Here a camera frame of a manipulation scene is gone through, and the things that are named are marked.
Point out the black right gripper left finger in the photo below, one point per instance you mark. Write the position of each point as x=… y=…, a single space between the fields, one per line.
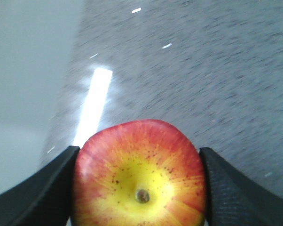
x=43 y=199

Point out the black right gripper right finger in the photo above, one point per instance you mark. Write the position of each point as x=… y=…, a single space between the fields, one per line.
x=234 y=199

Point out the red yellow apple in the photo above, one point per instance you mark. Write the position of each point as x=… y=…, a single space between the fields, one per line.
x=139 y=173

